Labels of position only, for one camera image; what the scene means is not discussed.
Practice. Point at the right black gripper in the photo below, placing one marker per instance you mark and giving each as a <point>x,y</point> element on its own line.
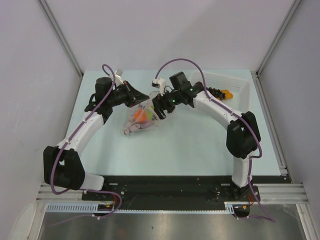
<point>160,104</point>

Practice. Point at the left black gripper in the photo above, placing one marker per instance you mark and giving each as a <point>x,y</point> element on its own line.
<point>134,97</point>

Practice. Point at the clear zip top bag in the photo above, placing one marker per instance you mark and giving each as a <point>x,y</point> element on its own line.
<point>144,105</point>

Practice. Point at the orange toy tangerine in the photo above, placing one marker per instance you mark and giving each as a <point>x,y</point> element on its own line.
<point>140,116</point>

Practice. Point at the grey toy fish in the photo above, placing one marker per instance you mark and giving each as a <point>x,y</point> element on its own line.
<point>131,127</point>

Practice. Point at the green toy apple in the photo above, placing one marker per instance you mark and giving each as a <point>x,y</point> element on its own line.
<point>150,115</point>

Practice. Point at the purple toy eggplant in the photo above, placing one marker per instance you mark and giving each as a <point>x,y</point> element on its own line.
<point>146,124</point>

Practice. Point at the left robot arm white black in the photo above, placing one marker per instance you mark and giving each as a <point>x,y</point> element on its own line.
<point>61,163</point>

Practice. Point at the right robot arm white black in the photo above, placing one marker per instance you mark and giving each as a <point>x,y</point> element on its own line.
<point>242,132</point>

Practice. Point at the dark toy grape bunch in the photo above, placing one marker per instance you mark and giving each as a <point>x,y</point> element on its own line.
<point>217,93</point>

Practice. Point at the orange toy fruit segments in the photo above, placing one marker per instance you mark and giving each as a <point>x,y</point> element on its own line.
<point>227,94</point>

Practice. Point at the white plastic basket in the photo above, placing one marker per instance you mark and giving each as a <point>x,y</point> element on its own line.
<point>240,88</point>

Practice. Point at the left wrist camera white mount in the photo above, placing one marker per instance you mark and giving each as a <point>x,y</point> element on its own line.
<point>118,75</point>

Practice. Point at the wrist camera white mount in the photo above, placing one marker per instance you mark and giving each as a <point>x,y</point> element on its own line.
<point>118,75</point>
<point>160,84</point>

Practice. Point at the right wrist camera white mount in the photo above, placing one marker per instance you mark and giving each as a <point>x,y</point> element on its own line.
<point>160,84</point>

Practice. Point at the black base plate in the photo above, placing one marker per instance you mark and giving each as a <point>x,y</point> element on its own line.
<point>173,192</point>

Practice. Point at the left aluminium corner post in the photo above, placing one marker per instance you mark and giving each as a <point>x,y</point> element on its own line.
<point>50,17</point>

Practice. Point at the aluminium corner post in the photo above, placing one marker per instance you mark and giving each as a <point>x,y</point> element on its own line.
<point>50,17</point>
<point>278,36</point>

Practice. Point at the white slotted cable duct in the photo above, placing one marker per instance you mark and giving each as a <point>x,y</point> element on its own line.
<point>100,208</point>

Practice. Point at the right aluminium side rail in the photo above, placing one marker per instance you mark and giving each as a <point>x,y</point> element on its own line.
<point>274,138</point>

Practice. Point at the aluminium front rail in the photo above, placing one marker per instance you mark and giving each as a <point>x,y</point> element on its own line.
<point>265,194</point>

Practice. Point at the right aluminium corner post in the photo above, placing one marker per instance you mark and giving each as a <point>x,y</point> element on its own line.
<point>278,36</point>

